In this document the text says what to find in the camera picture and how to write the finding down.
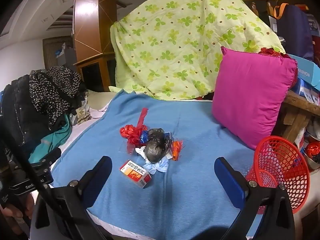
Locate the crumpled white tissue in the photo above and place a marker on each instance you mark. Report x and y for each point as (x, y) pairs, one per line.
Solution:
(140, 152)

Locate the black jacket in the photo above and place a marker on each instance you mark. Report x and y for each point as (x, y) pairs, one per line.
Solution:
(17, 110)

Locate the black plastic bag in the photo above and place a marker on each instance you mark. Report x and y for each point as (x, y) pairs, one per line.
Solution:
(155, 150)

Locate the teal garment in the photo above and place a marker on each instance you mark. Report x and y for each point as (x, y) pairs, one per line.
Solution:
(47, 142)

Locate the metal bowl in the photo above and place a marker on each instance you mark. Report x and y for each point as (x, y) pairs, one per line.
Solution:
(312, 166)

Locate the wooden cabinet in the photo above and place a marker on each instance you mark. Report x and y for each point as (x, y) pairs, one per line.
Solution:
(87, 17)

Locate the light blue cardboard box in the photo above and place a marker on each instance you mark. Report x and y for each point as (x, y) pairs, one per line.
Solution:
(307, 72)

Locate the red cardboard box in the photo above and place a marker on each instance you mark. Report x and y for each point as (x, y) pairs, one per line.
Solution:
(316, 50)

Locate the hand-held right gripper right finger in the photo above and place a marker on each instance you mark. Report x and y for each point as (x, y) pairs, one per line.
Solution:
(230, 183)

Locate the orange plastic wrapper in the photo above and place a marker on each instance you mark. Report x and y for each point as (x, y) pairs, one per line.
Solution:
(176, 150)

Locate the pink pillow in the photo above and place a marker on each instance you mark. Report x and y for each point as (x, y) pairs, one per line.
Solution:
(250, 92)

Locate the red ribbon wrapper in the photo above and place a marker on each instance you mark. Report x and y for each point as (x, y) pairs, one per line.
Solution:
(131, 132)

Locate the red foil bag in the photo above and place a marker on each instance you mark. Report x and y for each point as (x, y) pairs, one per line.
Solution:
(313, 151)

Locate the white orange medicine box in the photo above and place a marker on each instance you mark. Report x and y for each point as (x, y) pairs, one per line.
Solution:
(135, 173)

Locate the red plastic basket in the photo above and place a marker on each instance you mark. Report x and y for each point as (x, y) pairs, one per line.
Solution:
(280, 155)

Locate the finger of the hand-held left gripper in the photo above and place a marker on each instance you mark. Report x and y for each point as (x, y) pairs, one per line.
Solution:
(50, 156)

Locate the green floral quilt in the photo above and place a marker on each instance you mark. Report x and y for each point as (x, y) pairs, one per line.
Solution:
(175, 42)

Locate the person's left hand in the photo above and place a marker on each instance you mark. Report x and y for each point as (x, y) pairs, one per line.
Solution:
(15, 212)

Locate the blue foil wrapper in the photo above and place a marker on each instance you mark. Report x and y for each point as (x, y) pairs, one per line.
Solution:
(144, 137)

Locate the black white dotted cloth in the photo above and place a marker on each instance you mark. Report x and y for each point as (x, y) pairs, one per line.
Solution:
(55, 90)

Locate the light blue face mask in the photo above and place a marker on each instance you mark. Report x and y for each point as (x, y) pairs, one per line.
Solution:
(160, 166)

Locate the blue white packet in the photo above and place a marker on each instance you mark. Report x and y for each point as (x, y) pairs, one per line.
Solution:
(305, 91)

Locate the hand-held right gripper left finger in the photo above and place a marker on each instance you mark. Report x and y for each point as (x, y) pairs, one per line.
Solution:
(100, 180)

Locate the blue blanket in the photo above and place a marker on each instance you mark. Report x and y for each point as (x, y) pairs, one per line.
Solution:
(180, 205)

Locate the wooden bench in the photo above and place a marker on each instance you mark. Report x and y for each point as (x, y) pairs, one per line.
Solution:
(295, 110)

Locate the red plastic bag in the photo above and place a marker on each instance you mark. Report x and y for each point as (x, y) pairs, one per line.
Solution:
(272, 52)

